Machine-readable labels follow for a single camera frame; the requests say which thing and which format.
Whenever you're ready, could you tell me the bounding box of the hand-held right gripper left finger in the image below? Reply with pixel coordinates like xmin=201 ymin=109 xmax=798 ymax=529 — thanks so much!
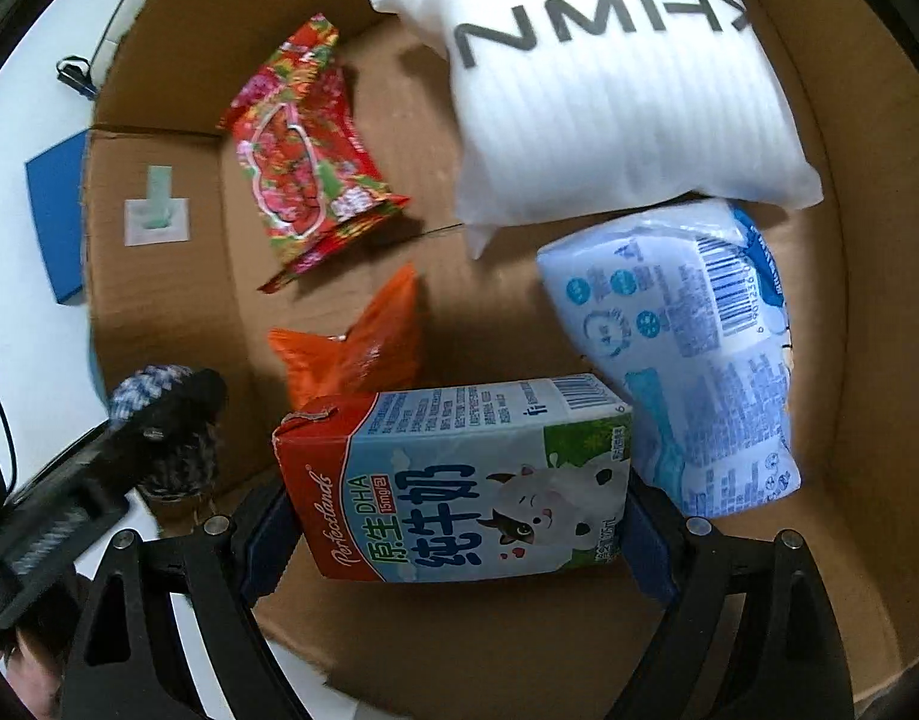
xmin=58 ymin=480 xmax=303 ymax=720

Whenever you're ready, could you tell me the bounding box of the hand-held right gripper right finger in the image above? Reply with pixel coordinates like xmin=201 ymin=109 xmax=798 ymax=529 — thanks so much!
xmin=624 ymin=469 xmax=858 ymax=720

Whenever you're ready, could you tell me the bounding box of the blue white rope ball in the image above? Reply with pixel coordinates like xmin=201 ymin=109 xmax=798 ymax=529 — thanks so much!
xmin=106 ymin=364 xmax=227 ymax=503

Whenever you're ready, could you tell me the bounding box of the blue foam mat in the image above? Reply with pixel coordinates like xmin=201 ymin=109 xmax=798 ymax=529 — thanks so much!
xmin=25 ymin=129 xmax=92 ymax=307

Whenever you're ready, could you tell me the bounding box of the light blue tissue pack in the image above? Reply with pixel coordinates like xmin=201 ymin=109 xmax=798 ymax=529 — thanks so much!
xmin=536 ymin=199 xmax=801 ymax=518

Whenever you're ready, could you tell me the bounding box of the white air pillow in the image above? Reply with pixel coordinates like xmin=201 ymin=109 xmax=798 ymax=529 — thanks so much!
xmin=365 ymin=0 xmax=824 ymax=260

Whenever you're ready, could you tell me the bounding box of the cardboard box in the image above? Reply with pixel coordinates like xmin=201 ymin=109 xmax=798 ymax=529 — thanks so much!
xmin=77 ymin=0 xmax=919 ymax=713

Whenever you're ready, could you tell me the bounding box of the red snack packet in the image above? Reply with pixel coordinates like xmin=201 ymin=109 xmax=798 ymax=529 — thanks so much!
xmin=218 ymin=15 xmax=412 ymax=293

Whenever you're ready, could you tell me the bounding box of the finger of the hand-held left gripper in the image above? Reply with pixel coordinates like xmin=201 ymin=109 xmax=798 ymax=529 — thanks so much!
xmin=103 ymin=367 xmax=230 ymax=470

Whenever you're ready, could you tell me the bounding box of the orange snack packet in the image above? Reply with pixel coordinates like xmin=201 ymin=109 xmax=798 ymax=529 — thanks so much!
xmin=268 ymin=264 xmax=423 ymax=413

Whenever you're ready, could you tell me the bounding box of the milk carton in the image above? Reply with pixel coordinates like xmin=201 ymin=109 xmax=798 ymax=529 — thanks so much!
xmin=272 ymin=373 xmax=635 ymax=586

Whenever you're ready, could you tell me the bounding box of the black strap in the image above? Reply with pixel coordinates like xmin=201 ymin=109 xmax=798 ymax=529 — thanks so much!
xmin=56 ymin=55 xmax=102 ymax=100

